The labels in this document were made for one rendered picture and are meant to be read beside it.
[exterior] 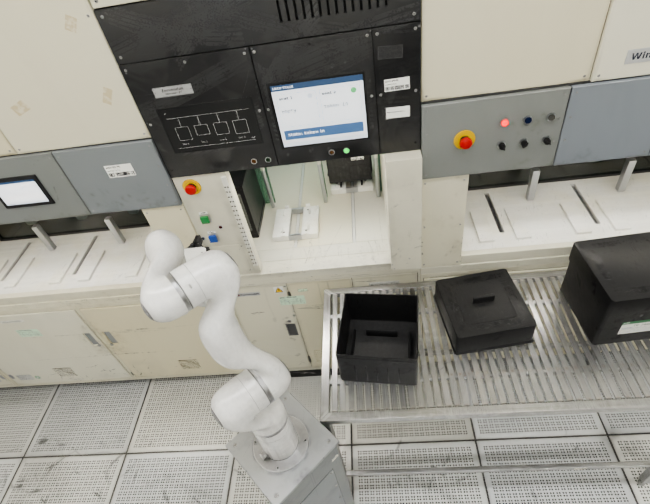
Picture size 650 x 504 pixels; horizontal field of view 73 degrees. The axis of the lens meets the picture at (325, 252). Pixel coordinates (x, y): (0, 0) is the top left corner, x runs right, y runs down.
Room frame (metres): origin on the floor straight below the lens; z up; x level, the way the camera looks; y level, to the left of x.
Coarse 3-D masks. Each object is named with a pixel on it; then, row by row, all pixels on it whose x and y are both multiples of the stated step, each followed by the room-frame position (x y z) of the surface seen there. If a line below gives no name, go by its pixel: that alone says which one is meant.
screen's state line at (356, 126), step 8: (312, 128) 1.31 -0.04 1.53; (320, 128) 1.31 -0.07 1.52; (328, 128) 1.30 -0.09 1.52; (336, 128) 1.30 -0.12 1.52; (344, 128) 1.29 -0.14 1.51; (352, 128) 1.29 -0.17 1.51; (360, 128) 1.29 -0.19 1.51; (288, 136) 1.32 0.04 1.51; (296, 136) 1.32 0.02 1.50; (304, 136) 1.31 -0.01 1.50; (312, 136) 1.31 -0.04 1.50
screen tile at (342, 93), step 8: (328, 88) 1.30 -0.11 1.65; (336, 88) 1.29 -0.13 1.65; (344, 88) 1.29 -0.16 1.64; (320, 96) 1.30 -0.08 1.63; (328, 96) 1.30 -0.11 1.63; (336, 96) 1.30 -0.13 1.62; (344, 96) 1.29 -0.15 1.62; (352, 96) 1.29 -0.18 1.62; (360, 96) 1.28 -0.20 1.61; (352, 104) 1.29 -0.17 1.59; (360, 104) 1.28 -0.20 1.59; (328, 112) 1.30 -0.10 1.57; (336, 112) 1.30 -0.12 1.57; (344, 112) 1.29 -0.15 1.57; (352, 112) 1.29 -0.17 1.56; (360, 112) 1.28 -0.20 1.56; (328, 120) 1.30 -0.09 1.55; (336, 120) 1.30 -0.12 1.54
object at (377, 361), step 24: (360, 312) 1.09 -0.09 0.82; (384, 312) 1.06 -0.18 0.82; (408, 312) 1.04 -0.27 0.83; (360, 336) 1.01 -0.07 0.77; (384, 336) 0.99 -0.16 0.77; (408, 336) 0.97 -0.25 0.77; (360, 360) 0.82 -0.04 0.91; (384, 360) 0.80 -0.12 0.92; (408, 360) 0.77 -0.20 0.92; (408, 384) 0.78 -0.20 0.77
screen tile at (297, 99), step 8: (280, 96) 1.32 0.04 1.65; (288, 96) 1.32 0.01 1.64; (296, 96) 1.31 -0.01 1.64; (304, 96) 1.31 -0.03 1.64; (280, 104) 1.32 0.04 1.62; (288, 104) 1.32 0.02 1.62; (296, 104) 1.32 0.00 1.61; (304, 104) 1.31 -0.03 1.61; (312, 104) 1.31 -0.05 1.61; (280, 112) 1.32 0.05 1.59; (304, 112) 1.31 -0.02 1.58; (312, 112) 1.31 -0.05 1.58; (288, 120) 1.32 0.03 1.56; (296, 120) 1.32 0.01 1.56; (304, 120) 1.31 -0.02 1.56; (312, 120) 1.31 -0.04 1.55
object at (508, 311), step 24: (456, 288) 1.08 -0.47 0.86; (480, 288) 1.05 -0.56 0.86; (504, 288) 1.03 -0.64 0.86; (456, 312) 0.97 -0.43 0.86; (480, 312) 0.95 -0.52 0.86; (504, 312) 0.93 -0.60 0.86; (528, 312) 0.91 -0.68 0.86; (456, 336) 0.87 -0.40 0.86; (480, 336) 0.85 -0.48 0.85; (504, 336) 0.85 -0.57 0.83; (528, 336) 0.85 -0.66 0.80
